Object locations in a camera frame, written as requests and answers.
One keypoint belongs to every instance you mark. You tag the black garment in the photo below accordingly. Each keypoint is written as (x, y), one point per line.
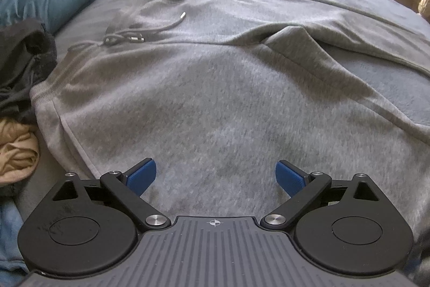
(23, 55)

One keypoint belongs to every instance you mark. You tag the blue denim garment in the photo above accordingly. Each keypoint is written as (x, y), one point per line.
(8, 233)

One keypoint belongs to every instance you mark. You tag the grey sweatpants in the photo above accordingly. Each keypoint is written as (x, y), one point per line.
(201, 98)

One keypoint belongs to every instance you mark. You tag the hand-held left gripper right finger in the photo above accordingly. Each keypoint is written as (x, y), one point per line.
(289, 177)

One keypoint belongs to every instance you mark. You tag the beige garment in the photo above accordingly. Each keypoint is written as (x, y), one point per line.
(16, 149)

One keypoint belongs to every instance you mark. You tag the cream bed post finial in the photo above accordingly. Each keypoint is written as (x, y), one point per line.
(425, 4)

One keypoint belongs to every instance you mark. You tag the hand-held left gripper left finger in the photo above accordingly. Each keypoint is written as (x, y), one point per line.
(142, 176)

